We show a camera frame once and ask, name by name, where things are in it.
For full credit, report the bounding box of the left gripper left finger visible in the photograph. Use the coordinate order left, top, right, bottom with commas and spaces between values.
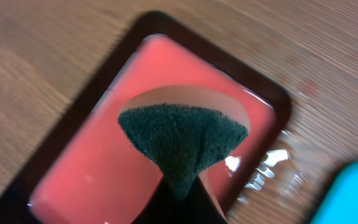
132, 178, 178, 224

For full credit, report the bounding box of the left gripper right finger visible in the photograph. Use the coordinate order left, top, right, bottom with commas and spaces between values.
178, 177, 227, 224

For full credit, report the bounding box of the dark green sponge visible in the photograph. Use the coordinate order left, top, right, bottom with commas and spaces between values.
117, 85, 251, 200

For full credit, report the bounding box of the dark red rectangular tray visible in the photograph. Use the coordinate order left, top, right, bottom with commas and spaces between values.
0, 11, 291, 223

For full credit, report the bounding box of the teal plastic tray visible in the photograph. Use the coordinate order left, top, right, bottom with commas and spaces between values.
310, 161, 358, 224

